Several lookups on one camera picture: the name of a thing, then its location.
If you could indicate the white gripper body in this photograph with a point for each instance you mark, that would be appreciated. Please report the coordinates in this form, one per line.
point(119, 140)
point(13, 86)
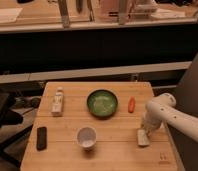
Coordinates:
point(150, 123)

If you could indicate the white sponge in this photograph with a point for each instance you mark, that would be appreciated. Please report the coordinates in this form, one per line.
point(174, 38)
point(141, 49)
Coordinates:
point(142, 138)

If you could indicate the dark robot base panel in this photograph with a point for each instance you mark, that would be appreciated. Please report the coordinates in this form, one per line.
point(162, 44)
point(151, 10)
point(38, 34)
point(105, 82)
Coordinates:
point(186, 94)

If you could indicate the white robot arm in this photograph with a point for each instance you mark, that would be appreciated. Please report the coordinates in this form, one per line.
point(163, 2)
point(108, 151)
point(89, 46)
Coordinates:
point(162, 109)

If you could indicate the orange carrot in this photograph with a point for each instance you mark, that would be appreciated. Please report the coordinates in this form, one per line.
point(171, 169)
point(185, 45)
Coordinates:
point(131, 105)

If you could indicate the green bowl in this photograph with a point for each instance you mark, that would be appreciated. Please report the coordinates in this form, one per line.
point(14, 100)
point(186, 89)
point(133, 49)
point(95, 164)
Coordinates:
point(102, 103)

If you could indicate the white cup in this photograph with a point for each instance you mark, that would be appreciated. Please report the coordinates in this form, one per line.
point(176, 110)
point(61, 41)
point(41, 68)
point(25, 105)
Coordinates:
point(86, 138)

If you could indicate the white plastic bottle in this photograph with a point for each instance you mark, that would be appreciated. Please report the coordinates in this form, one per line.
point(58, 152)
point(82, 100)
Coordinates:
point(57, 104)

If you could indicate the black remote control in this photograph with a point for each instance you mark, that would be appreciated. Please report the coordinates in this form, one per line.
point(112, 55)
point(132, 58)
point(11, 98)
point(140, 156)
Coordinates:
point(41, 138)

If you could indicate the black office chair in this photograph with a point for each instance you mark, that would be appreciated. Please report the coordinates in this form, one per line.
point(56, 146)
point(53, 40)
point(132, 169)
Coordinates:
point(9, 117)

